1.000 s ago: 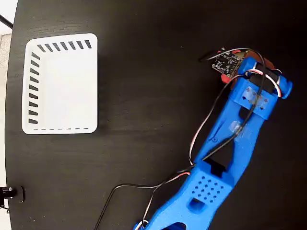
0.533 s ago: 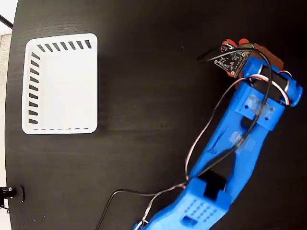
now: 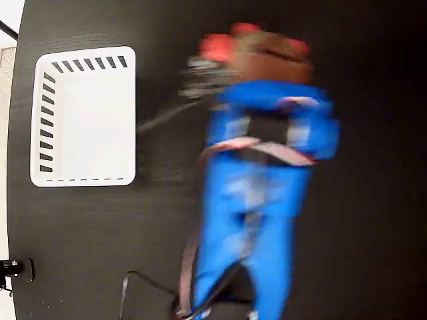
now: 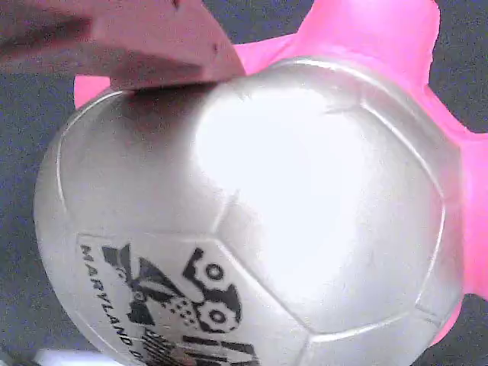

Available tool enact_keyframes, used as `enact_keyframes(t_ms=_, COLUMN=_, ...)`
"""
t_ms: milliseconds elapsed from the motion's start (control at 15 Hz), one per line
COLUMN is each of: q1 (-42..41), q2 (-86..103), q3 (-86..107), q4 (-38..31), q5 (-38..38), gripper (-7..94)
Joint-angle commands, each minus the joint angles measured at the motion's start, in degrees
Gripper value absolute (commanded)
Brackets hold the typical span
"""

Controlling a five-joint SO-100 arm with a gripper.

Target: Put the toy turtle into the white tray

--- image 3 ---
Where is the black table clamp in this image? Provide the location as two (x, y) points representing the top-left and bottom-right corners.
(0, 257), (35, 283)

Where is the black camera cable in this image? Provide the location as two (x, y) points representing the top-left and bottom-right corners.
(117, 99), (255, 320)

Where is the white plastic basket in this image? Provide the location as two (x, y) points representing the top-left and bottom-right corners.
(29, 45), (137, 187)

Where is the small camera circuit board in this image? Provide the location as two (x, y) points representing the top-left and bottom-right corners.
(179, 55), (242, 101)

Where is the black rod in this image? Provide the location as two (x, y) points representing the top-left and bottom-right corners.
(0, 19), (19, 39)

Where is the red turtle toy gold shell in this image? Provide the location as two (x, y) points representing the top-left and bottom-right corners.
(199, 21), (310, 64)

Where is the red white servo wire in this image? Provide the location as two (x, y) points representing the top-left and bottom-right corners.
(175, 135), (316, 320)

